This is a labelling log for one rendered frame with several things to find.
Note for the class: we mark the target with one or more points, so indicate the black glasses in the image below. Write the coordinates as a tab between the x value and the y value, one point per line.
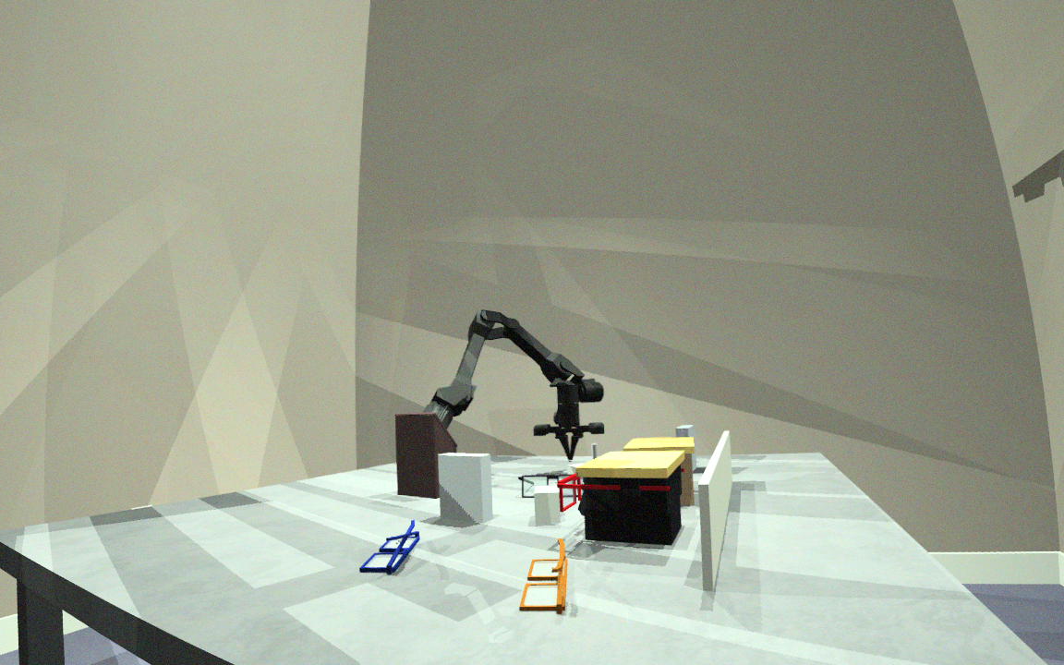
530	482

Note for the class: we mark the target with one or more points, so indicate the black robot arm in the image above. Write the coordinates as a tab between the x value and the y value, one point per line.
451	401

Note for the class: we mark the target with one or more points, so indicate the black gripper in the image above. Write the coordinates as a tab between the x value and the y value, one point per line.
568	415

